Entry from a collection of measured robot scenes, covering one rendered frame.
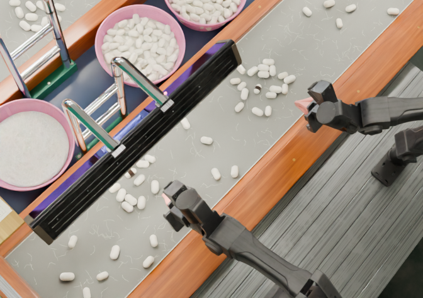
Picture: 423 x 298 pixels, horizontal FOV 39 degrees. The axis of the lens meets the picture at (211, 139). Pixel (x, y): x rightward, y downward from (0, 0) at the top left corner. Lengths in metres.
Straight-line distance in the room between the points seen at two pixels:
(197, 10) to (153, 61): 0.22
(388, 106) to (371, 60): 0.42
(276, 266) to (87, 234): 0.58
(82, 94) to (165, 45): 0.29
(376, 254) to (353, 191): 0.19
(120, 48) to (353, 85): 0.71
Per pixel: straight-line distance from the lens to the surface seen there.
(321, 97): 1.50
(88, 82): 1.84
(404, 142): 1.75
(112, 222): 1.63
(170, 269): 1.58
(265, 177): 1.66
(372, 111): 1.48
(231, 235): 1.32
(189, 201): 1.33
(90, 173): 1.28
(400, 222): 1.85
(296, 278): 1.27
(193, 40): 1.90
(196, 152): 1.68
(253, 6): 1.88
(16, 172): 1.72
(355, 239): 1.79
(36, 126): 1.74
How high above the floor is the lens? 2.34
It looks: 70 degrees down
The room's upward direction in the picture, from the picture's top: 16 degrees clockwise
